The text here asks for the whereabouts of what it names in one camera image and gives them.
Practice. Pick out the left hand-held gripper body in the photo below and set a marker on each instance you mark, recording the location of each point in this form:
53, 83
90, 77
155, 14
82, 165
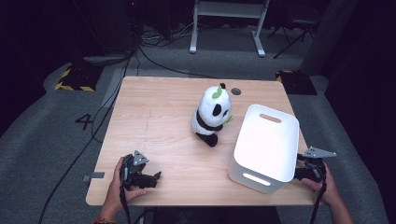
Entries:
132, 171

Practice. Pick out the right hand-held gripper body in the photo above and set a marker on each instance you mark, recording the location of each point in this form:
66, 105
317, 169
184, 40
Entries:
313, 166

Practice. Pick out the white plastic storage bin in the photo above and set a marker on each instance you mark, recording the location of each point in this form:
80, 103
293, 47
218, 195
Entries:
264, 146

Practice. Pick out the person's right hand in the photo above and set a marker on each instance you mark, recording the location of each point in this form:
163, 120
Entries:
329, 189

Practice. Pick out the person's left hand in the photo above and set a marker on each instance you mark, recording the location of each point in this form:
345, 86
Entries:
112, 194

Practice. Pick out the grey tape strip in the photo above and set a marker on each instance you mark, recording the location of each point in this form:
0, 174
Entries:
93, 176

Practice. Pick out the panda plush toy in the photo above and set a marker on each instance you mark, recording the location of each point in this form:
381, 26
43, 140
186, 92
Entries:
211, 115

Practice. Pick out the black yellow striped base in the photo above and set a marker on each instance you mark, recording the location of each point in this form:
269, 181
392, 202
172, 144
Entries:
295, 82
77, 79

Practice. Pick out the black tripod stand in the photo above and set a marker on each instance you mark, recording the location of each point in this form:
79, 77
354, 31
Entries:
295, 31

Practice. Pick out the white metal desk frame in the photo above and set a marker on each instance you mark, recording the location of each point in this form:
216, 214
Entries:
229, 11

